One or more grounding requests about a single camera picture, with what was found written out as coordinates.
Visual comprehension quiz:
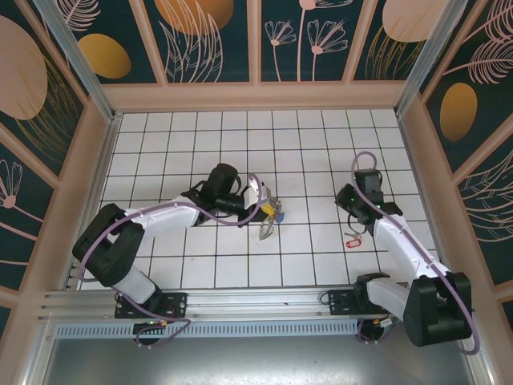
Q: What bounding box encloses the key with red tag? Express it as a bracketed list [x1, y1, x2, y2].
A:
[343, 231, 364, 250]

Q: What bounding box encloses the small green circuit board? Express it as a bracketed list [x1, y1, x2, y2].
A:
[374, 315, 402, 330]

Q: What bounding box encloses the grey metal sheet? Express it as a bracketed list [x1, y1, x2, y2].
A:
[23, 336, 495, 385]

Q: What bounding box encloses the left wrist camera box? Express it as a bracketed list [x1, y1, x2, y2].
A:
[243, 173, 269, 206]

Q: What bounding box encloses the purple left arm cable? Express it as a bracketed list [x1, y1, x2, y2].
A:
[78, 172, 269, 351]

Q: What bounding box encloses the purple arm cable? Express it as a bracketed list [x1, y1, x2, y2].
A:
[351, 151, 482, 356]
[78, 172, 269, 351]

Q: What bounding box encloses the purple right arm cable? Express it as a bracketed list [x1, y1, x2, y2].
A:
[351, 151, 482, 356]

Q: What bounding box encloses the aluminium side rail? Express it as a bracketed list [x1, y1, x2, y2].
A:
[394, 111, 452, 284]
[63, 114, 123, 290]

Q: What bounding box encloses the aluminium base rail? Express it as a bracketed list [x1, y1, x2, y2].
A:
[38, 283, 476, 322]

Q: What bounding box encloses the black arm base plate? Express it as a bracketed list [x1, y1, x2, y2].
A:
[115, 291, 188, 319]
[328, 288, 401, 318]

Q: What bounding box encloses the slotted grey cable duct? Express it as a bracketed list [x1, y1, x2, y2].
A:
[54, 320, 362, 340]

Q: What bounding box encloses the aluminium corner post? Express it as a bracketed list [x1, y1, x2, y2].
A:
[394, 0, 468, 118]
[34, 0, 118, 124]

